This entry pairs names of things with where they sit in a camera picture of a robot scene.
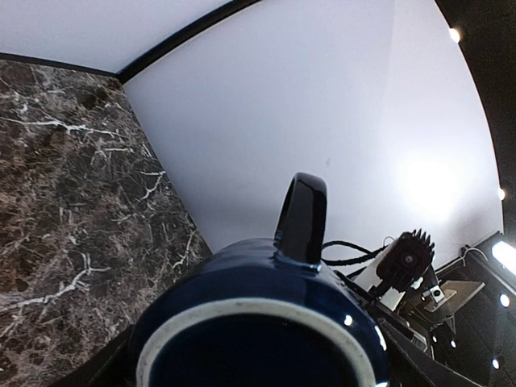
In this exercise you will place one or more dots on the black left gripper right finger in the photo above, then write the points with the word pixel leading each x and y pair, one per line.
pixel 409 366

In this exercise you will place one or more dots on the top external camera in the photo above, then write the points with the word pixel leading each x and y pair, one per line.
pixel 395 269

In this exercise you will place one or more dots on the black right frame post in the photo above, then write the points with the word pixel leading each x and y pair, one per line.
pixel 182 36

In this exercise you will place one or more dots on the navy blue cup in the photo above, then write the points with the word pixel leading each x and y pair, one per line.
pixel 262 312

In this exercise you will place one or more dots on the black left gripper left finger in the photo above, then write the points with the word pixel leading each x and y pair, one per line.
pixel 107 368

